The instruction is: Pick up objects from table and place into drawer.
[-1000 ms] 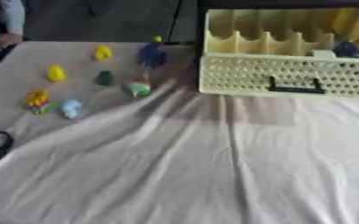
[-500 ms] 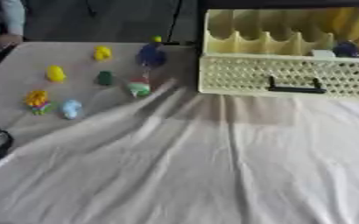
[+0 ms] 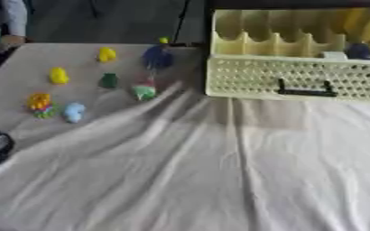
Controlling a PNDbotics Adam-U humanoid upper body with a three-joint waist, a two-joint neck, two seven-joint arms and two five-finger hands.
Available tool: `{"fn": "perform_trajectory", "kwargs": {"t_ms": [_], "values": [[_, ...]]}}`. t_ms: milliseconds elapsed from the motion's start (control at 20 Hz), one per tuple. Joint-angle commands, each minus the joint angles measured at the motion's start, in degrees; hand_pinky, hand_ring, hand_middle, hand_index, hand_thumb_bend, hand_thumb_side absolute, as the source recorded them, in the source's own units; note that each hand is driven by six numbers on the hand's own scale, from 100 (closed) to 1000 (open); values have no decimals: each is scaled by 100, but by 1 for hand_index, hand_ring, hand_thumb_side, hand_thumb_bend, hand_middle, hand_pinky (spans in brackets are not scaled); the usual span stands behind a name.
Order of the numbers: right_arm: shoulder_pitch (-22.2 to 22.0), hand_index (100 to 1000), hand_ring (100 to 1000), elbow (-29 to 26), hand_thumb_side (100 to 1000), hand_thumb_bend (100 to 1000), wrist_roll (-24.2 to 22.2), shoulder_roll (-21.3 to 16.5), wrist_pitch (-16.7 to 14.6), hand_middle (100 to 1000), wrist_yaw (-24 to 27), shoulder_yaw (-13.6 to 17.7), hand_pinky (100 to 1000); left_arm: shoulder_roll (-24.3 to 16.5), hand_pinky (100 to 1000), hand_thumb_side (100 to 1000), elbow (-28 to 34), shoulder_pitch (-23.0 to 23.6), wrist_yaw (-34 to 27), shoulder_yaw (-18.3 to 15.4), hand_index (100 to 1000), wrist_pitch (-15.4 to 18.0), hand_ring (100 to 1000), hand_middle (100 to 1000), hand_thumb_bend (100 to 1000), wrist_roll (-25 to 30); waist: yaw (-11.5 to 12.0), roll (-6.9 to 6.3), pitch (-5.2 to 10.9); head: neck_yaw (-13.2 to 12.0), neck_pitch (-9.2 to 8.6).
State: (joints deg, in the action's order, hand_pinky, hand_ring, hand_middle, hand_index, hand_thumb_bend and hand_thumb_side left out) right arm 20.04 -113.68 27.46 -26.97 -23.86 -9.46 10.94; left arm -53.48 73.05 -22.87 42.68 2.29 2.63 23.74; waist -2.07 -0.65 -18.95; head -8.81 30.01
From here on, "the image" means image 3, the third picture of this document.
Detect pale compartment drawer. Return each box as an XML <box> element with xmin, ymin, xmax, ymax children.
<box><xmin>204</xmin><ymin>7</ymin><xmax>370</xmax><ymax>105</ymax></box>

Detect green and red toy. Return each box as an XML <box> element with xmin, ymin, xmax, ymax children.
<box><xmin>131</xmin><ymin>79</ymin><xmax>159</xmax><ymax>102</ymax></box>

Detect blue round soft toy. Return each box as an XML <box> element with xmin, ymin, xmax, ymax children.
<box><xmin>141</xmin><ymin>44</ymin><xmax>176</xmax><ymax>71</ymax></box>

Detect dark green toy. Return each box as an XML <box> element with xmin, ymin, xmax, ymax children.
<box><xmin>97</xmin><ymin>72</ymin><xmax>121</xmax><ymax>89</ymax></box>

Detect yellow toy figure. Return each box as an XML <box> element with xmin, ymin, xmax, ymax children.
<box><xmin>97</xmin><ymin>46</ymin><xmax>119</xmax><ymax>63</ymax></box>
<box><xmin>47</xmin><ymin>67</ymin><xmax>71</xmax><ymax>86</ymax></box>

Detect light blue toy animal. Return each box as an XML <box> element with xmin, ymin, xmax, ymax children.
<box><xmin>61</xmin><ymin>102</ymin><xmax>88</xmax><ymax>124</ymax></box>

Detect yellow orange green toy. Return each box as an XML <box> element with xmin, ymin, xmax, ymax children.
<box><xmin>25</xmin><ymin>92</ymin><xmax>59</xmax><ymax>119</ymax></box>

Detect small white box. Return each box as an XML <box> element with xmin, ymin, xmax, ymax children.
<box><xmin>320</xmin><ymin>51</ymin><xmax>349</xmax><ymax>60</ymax></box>

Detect dark blue round object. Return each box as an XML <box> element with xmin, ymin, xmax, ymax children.
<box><xmin>346</xmin><ymin>42</ymin><xmax>370</xmax><ymax>60</ymax></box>

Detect person's hand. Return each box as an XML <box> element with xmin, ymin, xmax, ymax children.
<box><xmin>0</xmin><ymin>34</ymin><xmax>27</xmax><ymax>54</ymax></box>

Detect person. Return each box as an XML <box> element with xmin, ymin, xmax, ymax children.
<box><xmin>0</xmin><ymin>0</ymin><xmax>31</xmax><ymax>83</ymax></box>

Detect black cable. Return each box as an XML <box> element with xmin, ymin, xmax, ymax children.
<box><xmin>171</xmin><ymin>0</ymin><xmax>193</xmax><ymax>45</ymax></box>

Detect black drawer handle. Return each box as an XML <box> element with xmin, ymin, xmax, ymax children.
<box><xmin>274</xmin><ymin>79</ymin><xmax>340</xmax><ymax>98</ymax></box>

